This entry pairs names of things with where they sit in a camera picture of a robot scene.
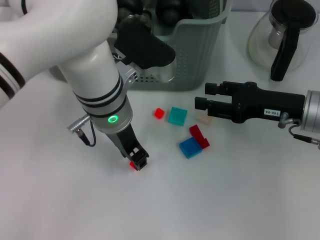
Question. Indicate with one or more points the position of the blue square toy brick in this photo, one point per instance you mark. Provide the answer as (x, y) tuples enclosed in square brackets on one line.
[(191, 147)]

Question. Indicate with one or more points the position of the grey perforated storage basket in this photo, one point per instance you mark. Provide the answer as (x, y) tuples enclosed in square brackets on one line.
[(195, 50)]

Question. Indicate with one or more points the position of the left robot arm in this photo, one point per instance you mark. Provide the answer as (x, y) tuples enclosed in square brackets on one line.
[(75, 50)]

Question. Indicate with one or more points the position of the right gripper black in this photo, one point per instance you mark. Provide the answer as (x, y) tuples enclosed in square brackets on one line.
[(267, 105)]

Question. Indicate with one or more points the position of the teal square toy brick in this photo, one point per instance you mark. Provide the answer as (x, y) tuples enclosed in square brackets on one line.
[(177, 116)]

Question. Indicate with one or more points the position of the white toy brick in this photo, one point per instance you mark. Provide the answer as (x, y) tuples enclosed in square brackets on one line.
[(205, 120)]

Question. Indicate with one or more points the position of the dark red long toy brick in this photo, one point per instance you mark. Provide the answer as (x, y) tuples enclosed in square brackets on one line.
[(200, 136)]

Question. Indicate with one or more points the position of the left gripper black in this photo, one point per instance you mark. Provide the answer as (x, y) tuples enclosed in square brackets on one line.
[(127, 142)]

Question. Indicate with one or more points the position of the small red toy brick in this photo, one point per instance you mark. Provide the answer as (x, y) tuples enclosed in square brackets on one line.
[(132, 165), (159, 113)]

